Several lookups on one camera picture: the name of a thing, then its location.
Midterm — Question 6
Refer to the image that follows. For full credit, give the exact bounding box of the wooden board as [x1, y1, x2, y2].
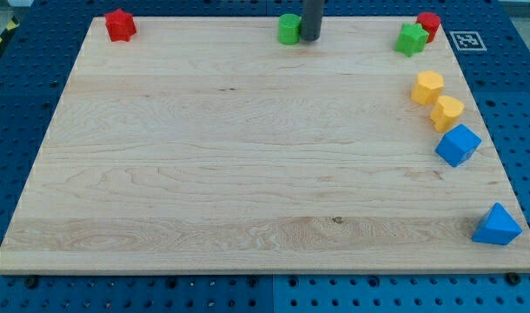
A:
[0, 17, 530, 276]

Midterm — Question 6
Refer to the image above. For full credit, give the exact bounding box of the green star block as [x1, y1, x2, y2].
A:
[394, 23, 429, 57]

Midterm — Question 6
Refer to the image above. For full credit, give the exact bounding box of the red star block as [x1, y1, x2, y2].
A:
[103, 9, 137, 42]

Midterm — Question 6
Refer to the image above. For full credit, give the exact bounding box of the green cylinder block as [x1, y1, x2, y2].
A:
[277, 13, 301, 45]

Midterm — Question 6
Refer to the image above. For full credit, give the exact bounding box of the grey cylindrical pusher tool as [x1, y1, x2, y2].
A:
[300, 0, 325, 42]

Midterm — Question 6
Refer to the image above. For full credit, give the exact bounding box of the yellow hexagon block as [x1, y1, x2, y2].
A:
[410, 70, 445, 105]

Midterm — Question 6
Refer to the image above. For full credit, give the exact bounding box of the yellow heart block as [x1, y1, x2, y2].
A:
[429, 96, 465, 133]

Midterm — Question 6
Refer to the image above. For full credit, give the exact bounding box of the blue cube block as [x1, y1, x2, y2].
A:
[435, 124, 482, 167]

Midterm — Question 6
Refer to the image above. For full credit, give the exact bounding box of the red cylinder block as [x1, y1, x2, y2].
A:
[416, 11, 441, 43]

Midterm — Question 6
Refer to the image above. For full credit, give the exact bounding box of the white fiducial marker tag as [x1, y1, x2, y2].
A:
[450, 30, 487, 51]

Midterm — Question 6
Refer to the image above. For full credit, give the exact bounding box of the blue triangle block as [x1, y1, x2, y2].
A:
[471, 203, 522, 245]

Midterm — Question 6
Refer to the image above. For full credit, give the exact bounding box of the black bolt left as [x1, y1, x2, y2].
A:
[23, 276, 39, 290]

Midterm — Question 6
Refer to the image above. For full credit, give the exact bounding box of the black bolt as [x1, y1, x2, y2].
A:
[23, 276, 39, 290]
[505, 272, 522, 286]

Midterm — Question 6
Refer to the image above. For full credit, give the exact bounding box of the black bolt right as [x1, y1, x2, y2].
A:
[505, 272, 522, 286]

